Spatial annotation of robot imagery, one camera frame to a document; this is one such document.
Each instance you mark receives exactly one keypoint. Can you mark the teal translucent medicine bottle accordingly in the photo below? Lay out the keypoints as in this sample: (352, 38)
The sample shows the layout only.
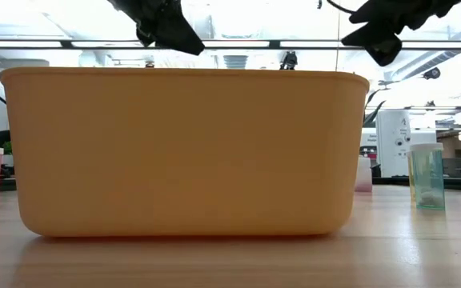
(428, 176)

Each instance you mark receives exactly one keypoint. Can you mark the small black device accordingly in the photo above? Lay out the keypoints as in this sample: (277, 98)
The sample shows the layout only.
(289, 61)

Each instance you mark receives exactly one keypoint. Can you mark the low white cabinet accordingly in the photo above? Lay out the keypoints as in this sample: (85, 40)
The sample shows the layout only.
(426, 137)

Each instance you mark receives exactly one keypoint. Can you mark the long ceiling light fixture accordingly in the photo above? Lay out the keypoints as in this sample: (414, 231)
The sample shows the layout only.
(246, 44)

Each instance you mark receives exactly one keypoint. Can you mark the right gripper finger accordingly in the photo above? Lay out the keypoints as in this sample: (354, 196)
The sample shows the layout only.
(382, 44)
(378, 12)

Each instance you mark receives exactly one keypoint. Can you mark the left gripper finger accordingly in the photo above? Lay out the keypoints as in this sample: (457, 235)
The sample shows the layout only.
(146, 32)
(178, 34)

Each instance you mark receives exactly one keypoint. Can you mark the grey ribbed vent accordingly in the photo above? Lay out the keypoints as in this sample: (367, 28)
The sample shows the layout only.
(235, 62)

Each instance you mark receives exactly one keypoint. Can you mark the black dome camera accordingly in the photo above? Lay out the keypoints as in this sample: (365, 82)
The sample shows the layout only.
(431, 73)

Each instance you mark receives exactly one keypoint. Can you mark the yellow plastic bin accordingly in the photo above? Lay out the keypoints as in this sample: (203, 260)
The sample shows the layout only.
(182, 152)

